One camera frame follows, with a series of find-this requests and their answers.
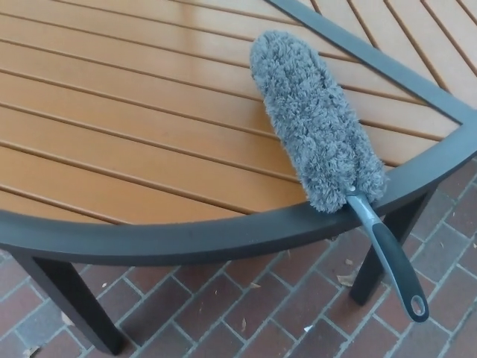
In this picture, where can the wooden slat patio table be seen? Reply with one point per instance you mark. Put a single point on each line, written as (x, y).
(186, 238)

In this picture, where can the grey fluffy microfiber duster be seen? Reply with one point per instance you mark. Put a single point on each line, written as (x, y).
(316, 123)

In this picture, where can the white paper scrap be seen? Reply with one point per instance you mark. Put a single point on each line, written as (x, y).
(309, 328)

